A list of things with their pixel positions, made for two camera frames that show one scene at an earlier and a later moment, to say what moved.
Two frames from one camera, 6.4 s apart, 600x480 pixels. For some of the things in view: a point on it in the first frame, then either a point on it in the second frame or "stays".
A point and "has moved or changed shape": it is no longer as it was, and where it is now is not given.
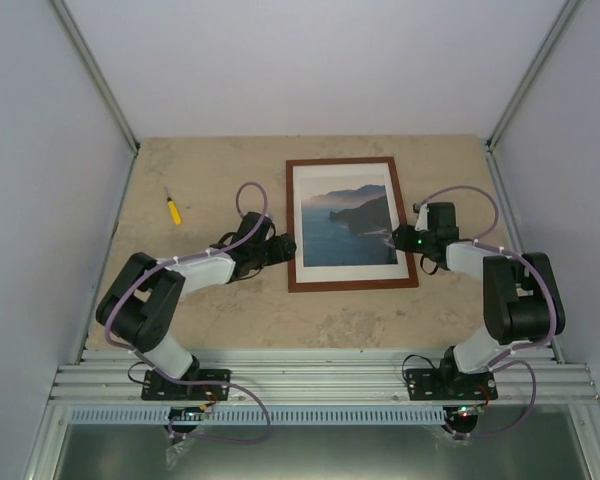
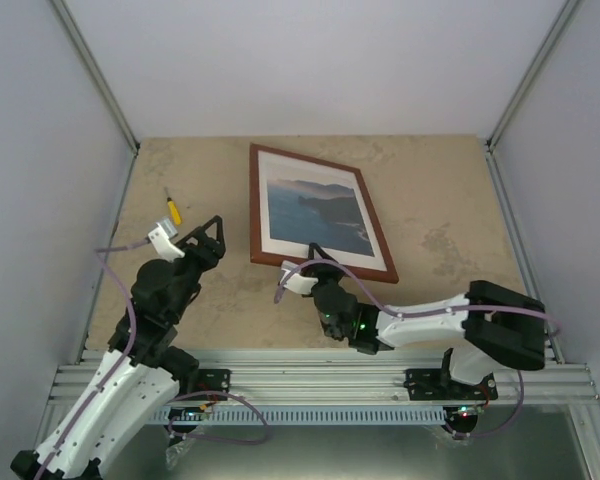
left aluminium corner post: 67,18 stays
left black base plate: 155,387 stays
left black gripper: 282,252 -> 217,251
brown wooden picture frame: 341,213 has moved or changed shape
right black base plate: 428,384 stays
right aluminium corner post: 566,16 stays
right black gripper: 403,242 -> 323,269
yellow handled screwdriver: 173,208 stays
